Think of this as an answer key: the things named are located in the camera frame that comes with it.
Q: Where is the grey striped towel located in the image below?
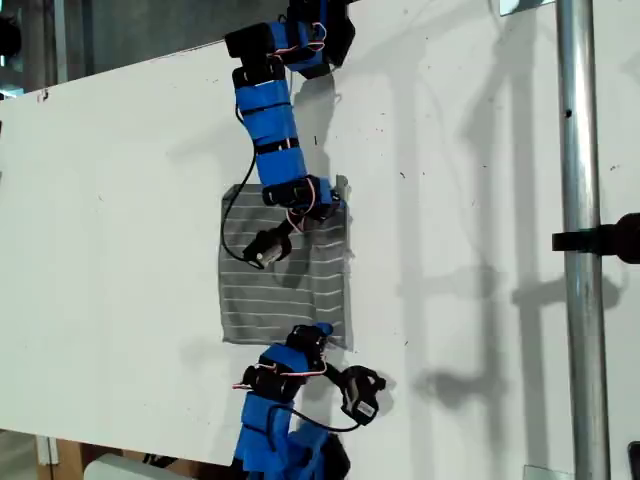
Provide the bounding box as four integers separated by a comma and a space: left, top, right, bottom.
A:
217, 173, 357, 351

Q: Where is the black clamp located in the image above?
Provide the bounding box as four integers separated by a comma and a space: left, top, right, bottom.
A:
551, 212, 640, 265

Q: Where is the red white servo wire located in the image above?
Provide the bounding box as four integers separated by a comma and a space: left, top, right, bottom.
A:
286, 177, 322, 234
232, 360, 329, 392

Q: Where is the black camera stalk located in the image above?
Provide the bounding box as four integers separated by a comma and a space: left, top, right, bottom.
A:
272, 217, 297, 242
321, 366, 351, 396

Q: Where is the black camera box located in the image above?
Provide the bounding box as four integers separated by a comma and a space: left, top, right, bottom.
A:
243, 229, 294, 270
339, 365, 387, 427

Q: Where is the black camera cable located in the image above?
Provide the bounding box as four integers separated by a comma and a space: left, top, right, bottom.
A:
269, 404, 362, 434
219, 149, 261, 262

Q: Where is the steel post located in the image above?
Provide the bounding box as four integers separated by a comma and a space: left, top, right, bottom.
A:
554, 0, 612, 480

